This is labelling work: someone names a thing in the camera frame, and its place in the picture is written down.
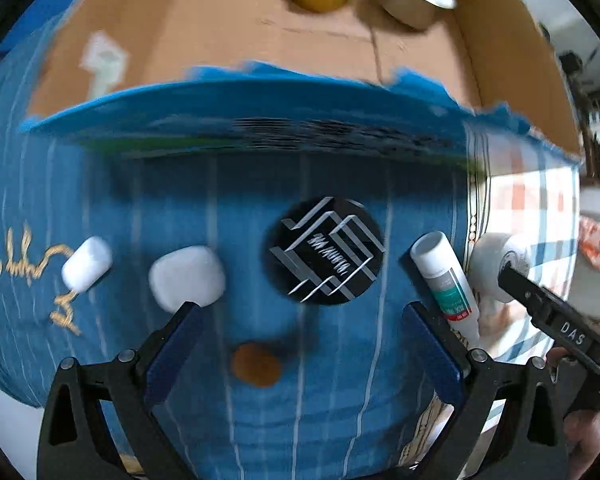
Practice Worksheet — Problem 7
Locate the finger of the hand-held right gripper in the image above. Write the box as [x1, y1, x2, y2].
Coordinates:
[497, 264, 600, 389]

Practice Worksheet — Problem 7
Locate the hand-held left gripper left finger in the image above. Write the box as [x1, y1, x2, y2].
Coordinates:
[37, 300, 204, 480]

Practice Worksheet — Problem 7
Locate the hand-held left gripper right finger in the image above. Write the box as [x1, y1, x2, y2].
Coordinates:
[402, 302, 569, 480]

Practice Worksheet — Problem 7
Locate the white tape roll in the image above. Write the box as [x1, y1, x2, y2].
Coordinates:
[470, 232, 534, 312]

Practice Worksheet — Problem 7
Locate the cardboard box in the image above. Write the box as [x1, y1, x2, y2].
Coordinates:
[22, 0, 584, 162]

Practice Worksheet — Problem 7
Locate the person's right hand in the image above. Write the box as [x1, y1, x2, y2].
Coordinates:
[546, 346, 600, 461]

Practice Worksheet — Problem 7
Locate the large white marshmallow block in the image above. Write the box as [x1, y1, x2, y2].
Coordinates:
[148, 245, 227, 312]

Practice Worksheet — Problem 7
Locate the white tube green label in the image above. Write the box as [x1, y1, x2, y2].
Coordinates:
[409, 231, 481, 342]

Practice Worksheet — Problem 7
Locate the brown round disc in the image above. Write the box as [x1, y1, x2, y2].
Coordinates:
[231, 342, 284, 389]

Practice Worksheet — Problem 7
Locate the small white capsule bottle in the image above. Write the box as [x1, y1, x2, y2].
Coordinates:
[61, 237, 114, 292]

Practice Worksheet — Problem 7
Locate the black round patterned disc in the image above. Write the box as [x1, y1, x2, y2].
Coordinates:
[268, 195, 385, 306]

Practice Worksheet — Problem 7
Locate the blue striped cloth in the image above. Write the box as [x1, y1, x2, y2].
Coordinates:
[0, 10, 582, 480]

